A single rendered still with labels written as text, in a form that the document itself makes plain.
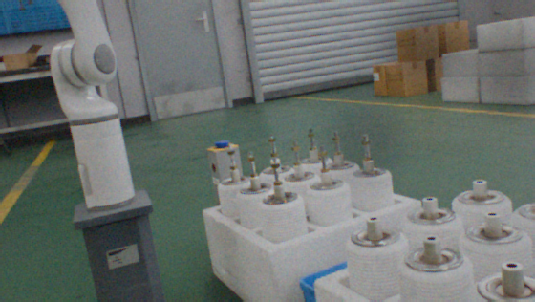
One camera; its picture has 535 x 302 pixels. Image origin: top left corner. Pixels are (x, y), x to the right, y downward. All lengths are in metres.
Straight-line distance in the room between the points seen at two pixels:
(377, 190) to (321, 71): 5.41
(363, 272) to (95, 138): 0.55
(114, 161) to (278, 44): 5.37
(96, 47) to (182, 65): 5.06
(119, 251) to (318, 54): 5.63
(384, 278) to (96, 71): 0.62
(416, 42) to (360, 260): 4.11
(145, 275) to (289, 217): 0.31
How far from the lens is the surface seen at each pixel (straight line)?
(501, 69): 3.71
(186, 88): 6.04
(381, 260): 0.76
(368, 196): 1.14
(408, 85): 4.74
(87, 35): 0.98
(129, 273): 1.04
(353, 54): 6.73
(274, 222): 1.02
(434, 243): 0.69
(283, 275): 1.01
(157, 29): 6.02
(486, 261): 0.76
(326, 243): 1.04
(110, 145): 1.00
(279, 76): 6.28
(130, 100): 5.97
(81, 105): 1.01
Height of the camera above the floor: 0.55
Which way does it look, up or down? 11 degrees down
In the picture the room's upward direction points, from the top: 8 degrees counter-clockwise
